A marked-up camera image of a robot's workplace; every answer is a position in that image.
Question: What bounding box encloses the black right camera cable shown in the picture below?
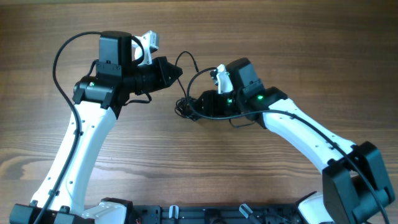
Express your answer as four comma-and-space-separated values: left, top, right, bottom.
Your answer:
186, 67, 391, 224

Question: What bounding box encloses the black camera cable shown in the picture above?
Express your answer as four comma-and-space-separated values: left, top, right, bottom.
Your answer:
32, 30, 146, 224
186, 67, 391, 224

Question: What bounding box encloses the black left camera cable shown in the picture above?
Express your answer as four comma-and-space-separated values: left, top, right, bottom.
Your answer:
32, 30, 146, 224

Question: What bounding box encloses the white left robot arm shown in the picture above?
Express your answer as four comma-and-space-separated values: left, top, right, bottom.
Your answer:
9, 31, 182, 223

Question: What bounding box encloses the thin black cable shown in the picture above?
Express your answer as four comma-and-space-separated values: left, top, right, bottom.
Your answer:
174, 50, 200, 121

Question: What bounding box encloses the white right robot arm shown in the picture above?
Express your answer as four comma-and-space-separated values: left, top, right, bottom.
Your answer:
188, 58, 395, 223

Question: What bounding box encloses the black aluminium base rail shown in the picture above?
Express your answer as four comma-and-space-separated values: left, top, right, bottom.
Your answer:
127, 204, 306, 224

